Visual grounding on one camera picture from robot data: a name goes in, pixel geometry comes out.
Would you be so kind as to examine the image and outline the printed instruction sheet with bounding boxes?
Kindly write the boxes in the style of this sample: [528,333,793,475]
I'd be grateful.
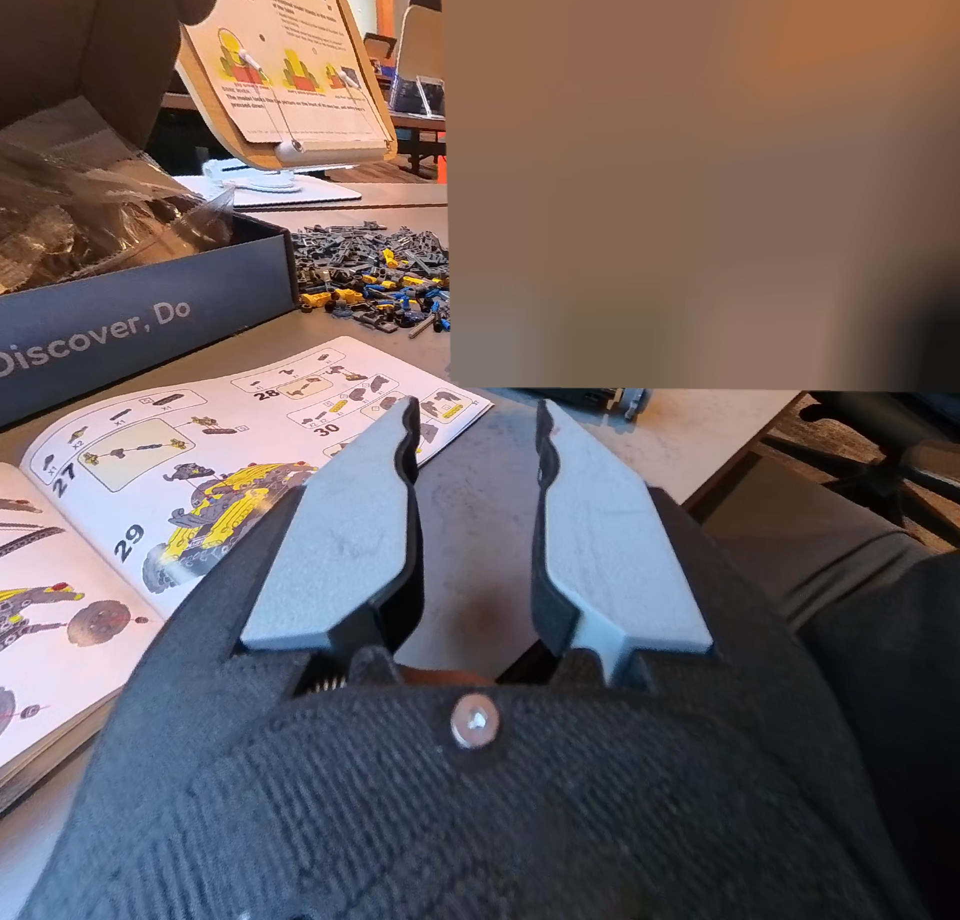
[187,0,393,149]

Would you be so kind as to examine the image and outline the person's legs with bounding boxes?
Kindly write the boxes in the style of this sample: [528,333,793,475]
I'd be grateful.
[705,455,939,629]

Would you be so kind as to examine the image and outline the person's black jacket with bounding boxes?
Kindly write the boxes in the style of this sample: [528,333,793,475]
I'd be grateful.
[795,549,960,920]

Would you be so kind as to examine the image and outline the pile of building brick pieces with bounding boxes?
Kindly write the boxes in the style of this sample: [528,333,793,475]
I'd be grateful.
[288,219,451,336]

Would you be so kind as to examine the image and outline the clear acrylic sign holder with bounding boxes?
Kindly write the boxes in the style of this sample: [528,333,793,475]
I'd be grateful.
[390,73,445,115]

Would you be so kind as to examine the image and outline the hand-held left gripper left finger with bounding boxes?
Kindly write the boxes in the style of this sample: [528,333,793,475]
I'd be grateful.
[238,395,427,655]

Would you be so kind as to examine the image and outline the clear plastic bag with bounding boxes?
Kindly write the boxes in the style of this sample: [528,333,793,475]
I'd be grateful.
[0,136,252,295]

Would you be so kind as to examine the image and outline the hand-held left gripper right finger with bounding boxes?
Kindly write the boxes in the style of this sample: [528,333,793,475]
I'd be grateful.
[531,399,715,690]

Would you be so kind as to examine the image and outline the background table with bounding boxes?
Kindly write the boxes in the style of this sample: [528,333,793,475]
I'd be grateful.
[390,109,449,180]

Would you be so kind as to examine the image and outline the black office chair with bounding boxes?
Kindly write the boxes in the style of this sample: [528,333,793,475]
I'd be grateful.
[761,391,960,554]

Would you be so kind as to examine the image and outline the open instruction booklet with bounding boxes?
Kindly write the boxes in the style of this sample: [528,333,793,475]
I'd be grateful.
[0,335,496,812]

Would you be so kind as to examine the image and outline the grey desk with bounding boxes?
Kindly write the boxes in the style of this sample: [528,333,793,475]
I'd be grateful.
[0,174,804,872]

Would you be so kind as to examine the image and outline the dark grey cardboard box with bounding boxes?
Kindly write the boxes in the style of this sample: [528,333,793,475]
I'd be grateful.
[0,0,297,430]

